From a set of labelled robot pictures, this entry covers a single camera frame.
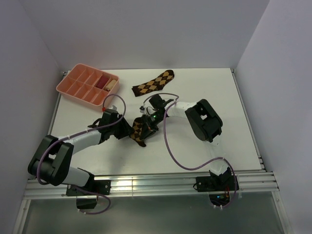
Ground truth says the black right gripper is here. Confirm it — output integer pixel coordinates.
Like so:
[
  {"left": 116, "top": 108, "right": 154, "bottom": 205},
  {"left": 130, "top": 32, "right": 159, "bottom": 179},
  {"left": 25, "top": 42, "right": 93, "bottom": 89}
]
[{"left": 140, "top": 112, "right": 166, "bottom": 141}]

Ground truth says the brown argyle sock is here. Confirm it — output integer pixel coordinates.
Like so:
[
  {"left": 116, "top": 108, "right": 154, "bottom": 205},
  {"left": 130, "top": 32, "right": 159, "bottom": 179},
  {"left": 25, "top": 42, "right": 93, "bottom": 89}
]
[
  {"left": 132, "top": 70, "right": 175, "bottom": 97},
  {"left": 130, "top": 117, "right": 149, "bottom": 147}
]

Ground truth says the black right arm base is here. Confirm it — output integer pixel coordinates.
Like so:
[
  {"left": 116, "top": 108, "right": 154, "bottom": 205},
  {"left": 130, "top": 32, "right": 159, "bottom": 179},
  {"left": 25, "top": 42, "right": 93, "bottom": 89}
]
[{"left": 193, "top": 173, "right": 239, "bottom": 206}]

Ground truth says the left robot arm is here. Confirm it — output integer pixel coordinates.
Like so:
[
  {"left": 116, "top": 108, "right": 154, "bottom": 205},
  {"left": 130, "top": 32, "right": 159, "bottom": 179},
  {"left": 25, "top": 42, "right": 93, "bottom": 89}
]
[{"left": 28, "top": 109, "right": 134, "bottom": 195}]

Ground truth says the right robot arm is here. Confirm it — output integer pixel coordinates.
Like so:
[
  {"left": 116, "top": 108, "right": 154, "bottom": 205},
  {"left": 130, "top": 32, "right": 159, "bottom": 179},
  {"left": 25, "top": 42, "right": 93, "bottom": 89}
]
[{"left": 137, "top": 94, "right": 233, "bottom": 190}]

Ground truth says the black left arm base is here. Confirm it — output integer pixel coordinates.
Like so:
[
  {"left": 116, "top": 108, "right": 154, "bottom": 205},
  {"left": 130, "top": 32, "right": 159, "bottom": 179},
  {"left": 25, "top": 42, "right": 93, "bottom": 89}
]
[{"left": 66, "top": 179, "right": 111, "bottom": 214}]

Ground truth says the tan rolled sock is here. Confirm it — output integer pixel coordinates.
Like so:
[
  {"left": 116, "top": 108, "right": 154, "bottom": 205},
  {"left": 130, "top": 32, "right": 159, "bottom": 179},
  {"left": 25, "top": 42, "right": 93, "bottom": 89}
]
[{"left": 104, "top": 79, "right": 117, "bottom": 92}]

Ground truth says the dark red rolled sock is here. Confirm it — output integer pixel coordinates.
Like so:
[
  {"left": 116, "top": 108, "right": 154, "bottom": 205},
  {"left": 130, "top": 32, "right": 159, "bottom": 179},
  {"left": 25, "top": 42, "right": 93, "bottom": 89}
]
[{"left": 96, "top": 75, "right": 110, "bottom": 89}]

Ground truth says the pink compartment tray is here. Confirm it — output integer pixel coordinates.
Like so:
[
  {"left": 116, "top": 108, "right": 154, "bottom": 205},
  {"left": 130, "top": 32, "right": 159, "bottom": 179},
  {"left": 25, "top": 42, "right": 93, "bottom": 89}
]
[{"left": 56, "top": 63, "right": 119, "bottom": 112}]

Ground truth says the front aluminium rail frame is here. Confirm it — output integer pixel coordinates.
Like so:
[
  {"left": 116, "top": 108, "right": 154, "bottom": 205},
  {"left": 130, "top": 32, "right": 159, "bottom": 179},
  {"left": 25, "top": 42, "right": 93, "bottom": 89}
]
[{"left": 23, "top": 170, "right": 279, "bottom": 200}]

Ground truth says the aluminium table edge rail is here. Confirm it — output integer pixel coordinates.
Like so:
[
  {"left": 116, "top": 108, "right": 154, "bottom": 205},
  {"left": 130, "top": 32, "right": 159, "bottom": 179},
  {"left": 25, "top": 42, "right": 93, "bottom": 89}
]
[{"left": 231, "top": 68, "right": 266, "bottom": 171}]

